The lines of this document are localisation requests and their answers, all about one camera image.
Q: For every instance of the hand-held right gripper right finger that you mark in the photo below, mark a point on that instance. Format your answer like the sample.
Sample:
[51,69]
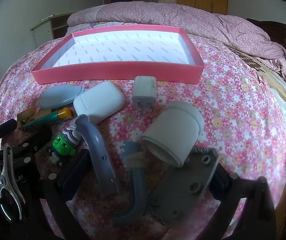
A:
[219,182]

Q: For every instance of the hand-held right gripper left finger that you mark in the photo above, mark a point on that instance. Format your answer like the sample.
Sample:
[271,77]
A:
[75,172]

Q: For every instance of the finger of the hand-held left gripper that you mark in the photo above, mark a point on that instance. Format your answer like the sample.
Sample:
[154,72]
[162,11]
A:
[7,127]
[37,137]

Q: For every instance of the wooden block toy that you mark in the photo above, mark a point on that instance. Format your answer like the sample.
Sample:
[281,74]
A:
[24,116]

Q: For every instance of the grey plate with holes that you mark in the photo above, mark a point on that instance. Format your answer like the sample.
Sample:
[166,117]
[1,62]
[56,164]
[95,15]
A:
[180,200]

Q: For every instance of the white plastic jar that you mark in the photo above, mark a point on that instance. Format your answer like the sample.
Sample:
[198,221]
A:
[170,132]

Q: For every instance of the red-rimmed white tray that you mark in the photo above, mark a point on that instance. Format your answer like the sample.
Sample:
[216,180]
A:
[108,73]

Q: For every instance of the metal spring clip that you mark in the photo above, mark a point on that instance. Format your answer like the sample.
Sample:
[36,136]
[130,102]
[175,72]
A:
[2,180]

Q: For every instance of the green and purple toy figure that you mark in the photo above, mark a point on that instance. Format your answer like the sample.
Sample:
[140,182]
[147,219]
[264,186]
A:
[64,143]

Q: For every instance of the lavender curved plastic piece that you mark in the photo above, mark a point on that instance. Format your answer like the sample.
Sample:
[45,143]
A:
[99,155]

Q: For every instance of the white earbud case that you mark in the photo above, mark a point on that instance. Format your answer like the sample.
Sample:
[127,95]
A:
[98,102]

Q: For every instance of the pink floral bedsheet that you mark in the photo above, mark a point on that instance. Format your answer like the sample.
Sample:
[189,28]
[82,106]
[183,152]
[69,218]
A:
[232,105]

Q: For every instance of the pale green desk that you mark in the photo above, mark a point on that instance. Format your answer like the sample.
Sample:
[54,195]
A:
[42,32]

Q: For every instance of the white plug charger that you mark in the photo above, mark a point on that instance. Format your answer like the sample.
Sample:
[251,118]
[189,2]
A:
[144,87]

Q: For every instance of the dark wooden headboard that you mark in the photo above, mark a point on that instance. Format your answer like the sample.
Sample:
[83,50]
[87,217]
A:
[282,37]

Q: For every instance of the pink folded quilt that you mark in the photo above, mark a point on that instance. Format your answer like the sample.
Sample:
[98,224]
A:
[183,15]

